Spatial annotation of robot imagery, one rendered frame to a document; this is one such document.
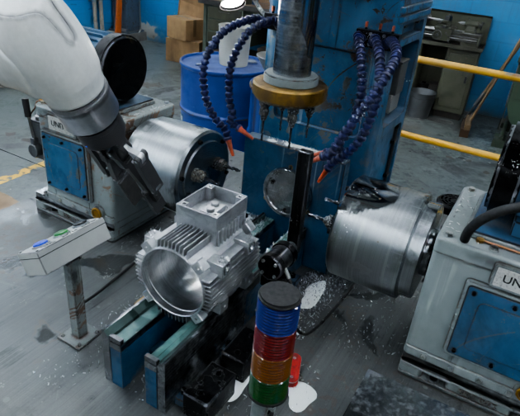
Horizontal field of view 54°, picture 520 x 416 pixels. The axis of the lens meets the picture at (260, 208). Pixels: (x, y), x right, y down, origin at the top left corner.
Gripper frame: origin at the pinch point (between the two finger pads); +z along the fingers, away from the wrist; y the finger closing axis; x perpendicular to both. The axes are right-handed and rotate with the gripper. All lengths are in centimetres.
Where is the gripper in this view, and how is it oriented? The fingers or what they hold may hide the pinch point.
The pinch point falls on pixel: (143, 194)
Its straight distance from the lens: 96.7
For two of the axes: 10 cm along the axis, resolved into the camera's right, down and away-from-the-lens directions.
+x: -4.8, 7.7, -4.2
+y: -8.6, -3.1, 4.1
